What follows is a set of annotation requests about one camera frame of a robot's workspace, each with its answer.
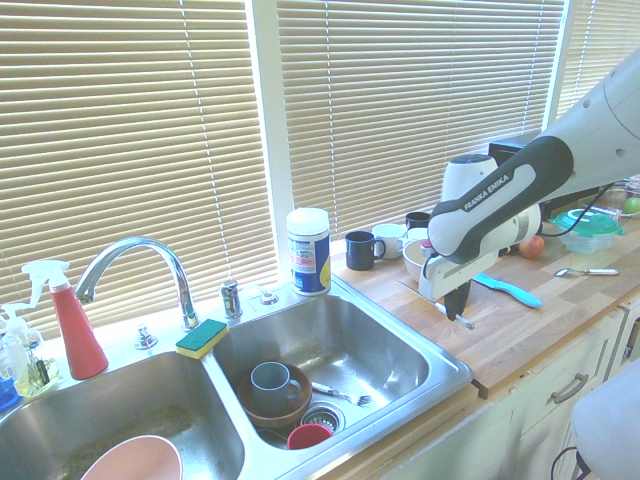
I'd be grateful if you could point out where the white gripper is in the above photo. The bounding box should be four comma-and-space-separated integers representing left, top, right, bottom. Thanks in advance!
417, 249, 500, 323

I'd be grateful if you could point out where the silver table knife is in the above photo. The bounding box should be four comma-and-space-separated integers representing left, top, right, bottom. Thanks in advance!
396, 279, 476, 330

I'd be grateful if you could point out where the light blue plastic knife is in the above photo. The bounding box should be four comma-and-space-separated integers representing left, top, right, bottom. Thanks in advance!
471, 272, 545, 310

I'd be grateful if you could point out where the stainless steel double sink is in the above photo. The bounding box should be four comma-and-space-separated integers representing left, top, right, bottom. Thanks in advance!
0, 277, 474, 480

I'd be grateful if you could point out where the metal sink drain strainer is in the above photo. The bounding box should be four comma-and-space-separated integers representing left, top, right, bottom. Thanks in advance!
299, 403, 348, 432

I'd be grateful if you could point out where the white sink dispenser cap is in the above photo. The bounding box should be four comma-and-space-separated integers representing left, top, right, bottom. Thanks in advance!
241, 282, 283, 308

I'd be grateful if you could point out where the chrome sink knob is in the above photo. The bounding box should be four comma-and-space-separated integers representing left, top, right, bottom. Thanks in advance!
133, 322, 160, 352

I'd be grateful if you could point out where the cream white bowl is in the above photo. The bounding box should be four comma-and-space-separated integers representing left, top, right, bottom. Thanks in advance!
401, 238, 444, 283

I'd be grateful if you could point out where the red apple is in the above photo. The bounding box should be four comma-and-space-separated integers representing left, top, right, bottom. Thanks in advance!
517, 234, 547, 261

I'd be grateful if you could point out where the small black mug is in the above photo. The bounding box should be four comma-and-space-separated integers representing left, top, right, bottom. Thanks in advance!
404, 210, 433, 232

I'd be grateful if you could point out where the large black mug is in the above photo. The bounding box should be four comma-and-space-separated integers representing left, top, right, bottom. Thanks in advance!
344, 230, 388, 272

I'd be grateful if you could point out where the clear container with green lid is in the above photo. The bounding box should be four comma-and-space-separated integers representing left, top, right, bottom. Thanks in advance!
549, 208, 628, 256

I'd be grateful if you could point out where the cream kitchen cabinet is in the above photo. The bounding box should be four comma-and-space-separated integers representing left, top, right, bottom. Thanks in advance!
344, 289, 640, 480

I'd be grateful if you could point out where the white wipes canister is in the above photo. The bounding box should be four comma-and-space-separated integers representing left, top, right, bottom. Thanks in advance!
285, 205, 333, 298

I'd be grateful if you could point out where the red enamel mug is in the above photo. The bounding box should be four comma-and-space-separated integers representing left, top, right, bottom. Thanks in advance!
286, 423, 334, 451

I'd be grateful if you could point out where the grey ceramic mug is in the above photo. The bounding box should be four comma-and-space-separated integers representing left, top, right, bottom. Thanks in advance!
249, 361, 303, 417

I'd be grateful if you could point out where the brown wooden bowl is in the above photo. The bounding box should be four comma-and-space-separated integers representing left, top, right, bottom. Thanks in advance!
237, 362, 315, 431

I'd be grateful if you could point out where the green and yellow sponge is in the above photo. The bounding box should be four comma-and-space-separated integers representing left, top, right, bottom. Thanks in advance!
174, 318, 230, 361

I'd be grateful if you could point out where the narrow beige window blind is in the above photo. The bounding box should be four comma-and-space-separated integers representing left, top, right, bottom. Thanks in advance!
555, 0, 640, 122

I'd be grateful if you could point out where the chrome curved faucet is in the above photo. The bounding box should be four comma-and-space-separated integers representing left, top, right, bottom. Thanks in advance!
74, 235, 201, 332

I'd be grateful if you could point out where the pink plastic bowl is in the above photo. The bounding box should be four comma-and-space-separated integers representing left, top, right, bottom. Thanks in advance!
79, 434, 184, 480

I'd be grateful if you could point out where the wide beige window blind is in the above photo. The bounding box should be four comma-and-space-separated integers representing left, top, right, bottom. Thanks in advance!
0, 0, 280, 342

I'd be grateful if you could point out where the red spray bottle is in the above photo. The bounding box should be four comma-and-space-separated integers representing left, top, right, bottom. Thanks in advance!
20, 259, 110, 382

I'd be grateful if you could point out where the clear pump soap bottle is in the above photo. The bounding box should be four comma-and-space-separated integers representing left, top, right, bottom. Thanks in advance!
0, 301, 61, 399

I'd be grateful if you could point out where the blue dish soap bottle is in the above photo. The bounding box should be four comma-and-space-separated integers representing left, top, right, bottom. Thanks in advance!
0, 329, 22, 413

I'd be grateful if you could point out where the spoon with white handle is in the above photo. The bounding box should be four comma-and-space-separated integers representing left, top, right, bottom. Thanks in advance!
553, 266, 621, 279

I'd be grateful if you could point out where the brass drawer handle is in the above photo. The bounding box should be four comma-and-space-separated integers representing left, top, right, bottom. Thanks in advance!
549, 371, 591, 407

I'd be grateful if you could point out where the fork with white handle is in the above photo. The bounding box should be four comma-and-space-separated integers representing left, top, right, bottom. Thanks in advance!
310, 380, 374, 408

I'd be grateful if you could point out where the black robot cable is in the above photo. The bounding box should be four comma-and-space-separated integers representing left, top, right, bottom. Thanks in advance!
538, 181, 617, 239

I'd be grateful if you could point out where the black floor cable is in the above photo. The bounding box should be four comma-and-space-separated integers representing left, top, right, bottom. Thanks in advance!
549, 443, 592, 480

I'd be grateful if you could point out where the chrome faucet handle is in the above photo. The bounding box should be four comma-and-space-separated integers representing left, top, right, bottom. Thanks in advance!
219, 279, 245, 320

